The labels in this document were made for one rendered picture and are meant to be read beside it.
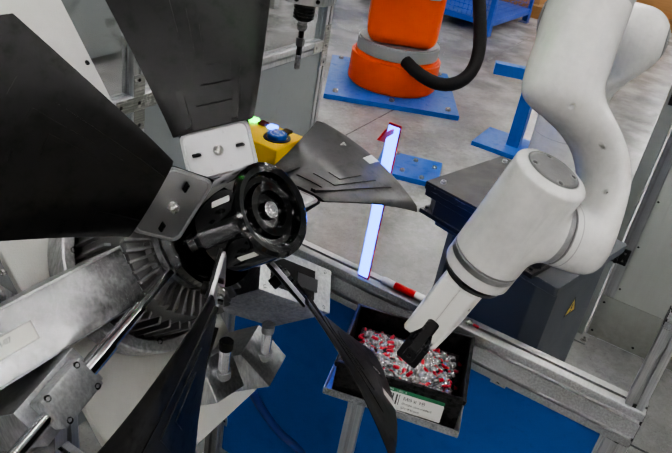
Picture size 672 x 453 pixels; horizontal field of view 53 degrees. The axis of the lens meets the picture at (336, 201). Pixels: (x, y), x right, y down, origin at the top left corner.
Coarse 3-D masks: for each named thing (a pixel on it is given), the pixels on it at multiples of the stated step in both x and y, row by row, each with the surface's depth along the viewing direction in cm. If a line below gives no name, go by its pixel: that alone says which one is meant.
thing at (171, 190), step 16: (176, 176) 75; (192, 176) 76; (160, 192) 75; (176, 192) 76; (192, 192) 78; (208, 192) 79; (160, 208) 76; (192, 208) 79; (144, 224) 76; (176, 224) 79
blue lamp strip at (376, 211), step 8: (392, 128) 118; (392, 136) 119; (392, 144) 119; (384, 152) 121; (392, 152) 120; (384, 160) 121; (392, 160) 121; (376, 208) 126; (376, 216) 127; (368, 224) 128; (376, 224) 127; (368, 232) 129; (376, 232) 128; (368, 240) 130; (368, 248) 130; (368, 256) 131; (360, 264) 133; (368, 264) 132; (360, 272) 133; (368, 272) 132
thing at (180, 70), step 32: (128, 0) 85; (160, 0) 86; (192, 0) 87; (224, 0) 88; (256, 0) 90; (128, 32) 85; (160, 32) 86; (192, 32) 86; (224, 32) 87; (256, 32) 89; (160, 64) 85; (192, 64) 86; (224, 64) 86; (256, 64) 87; (160, 96) 85; (192, 96) 85; (224, 96) 85; (256, 96) 86; (192, 128) 85
